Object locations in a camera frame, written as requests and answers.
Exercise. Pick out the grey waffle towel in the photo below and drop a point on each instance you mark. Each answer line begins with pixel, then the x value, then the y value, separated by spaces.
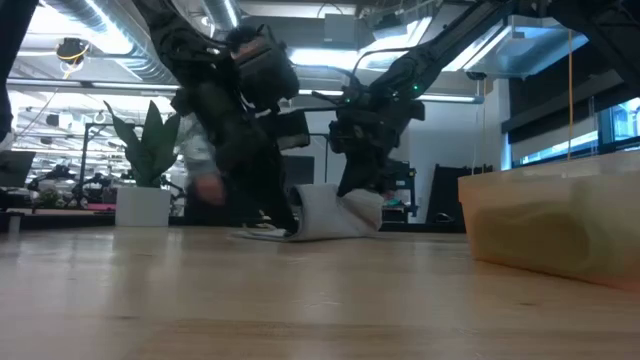
pixel 325 215

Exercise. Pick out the green microfiber towel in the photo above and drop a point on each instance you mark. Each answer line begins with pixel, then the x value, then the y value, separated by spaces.
pixel 530 240

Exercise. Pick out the black leaning boards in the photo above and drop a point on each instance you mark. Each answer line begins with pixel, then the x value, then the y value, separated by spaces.
pixel 450 195

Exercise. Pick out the orange cutting board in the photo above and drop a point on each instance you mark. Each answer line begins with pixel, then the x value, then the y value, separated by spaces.
pixel 615 225

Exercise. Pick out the person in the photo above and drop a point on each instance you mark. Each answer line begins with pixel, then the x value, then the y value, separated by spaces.
pixel 197 150

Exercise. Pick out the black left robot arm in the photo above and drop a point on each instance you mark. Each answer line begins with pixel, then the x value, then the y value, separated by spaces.
pixel 175 45

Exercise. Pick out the white plant pot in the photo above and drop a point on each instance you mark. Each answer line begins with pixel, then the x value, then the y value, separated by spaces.
pixel 143 206

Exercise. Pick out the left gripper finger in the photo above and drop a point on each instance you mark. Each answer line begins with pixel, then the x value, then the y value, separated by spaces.
pixel 270 185
pixel 292 130

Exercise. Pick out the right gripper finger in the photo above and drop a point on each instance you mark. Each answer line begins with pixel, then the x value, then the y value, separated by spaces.
pixel 379 175
pixel 355 172

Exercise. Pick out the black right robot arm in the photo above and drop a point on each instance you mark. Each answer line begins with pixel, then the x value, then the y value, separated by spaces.
pixel 440 50

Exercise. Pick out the green artificial plant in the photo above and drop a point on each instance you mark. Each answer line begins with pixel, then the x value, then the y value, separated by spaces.
pixel 150 150

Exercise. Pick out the dark monitor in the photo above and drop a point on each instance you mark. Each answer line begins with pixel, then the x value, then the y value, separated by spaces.
pixel 17 169

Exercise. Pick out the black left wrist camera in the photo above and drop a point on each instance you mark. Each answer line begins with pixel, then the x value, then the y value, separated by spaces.
pixel 265 65

